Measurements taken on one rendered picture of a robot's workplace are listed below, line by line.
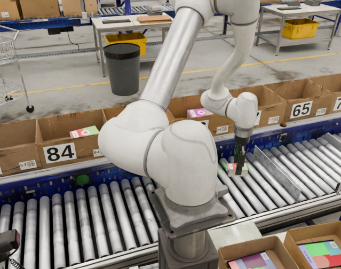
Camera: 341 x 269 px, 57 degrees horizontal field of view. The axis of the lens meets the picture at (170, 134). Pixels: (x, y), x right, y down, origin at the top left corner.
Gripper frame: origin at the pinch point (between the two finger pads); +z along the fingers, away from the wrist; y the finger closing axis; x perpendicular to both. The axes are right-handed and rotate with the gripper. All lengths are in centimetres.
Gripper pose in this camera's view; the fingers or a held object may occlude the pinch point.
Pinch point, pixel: (237, 166)
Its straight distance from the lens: 169.5
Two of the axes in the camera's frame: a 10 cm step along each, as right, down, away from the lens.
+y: -0.2, -5.4, 8.4
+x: -10.0, 0.1, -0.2
